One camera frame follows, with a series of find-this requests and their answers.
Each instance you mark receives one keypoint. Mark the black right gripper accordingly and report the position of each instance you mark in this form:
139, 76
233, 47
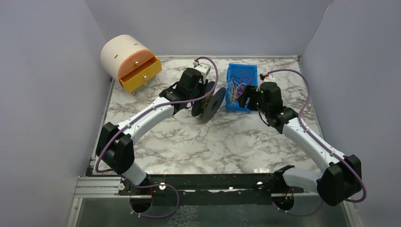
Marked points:
250, 97

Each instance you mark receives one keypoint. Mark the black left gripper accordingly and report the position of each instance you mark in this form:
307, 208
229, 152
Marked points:
203, 91

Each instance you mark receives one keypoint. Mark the dark grey cable spool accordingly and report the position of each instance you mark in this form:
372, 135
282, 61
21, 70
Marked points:
207, 108

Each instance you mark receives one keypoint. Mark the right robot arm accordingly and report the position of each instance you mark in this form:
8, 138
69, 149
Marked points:
340, 176

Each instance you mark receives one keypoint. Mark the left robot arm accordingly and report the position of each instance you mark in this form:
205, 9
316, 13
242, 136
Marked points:
116, 142

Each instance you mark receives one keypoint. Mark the blue plastic bin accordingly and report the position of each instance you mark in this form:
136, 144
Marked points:
238, 76

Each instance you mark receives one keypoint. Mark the round mini drawer cabinet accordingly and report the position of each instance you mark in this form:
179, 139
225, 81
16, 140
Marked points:
129, 62

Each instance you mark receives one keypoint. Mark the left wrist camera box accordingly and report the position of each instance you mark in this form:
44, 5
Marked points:
203, 68

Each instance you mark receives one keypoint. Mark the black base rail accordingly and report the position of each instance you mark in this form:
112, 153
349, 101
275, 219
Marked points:
210, 189

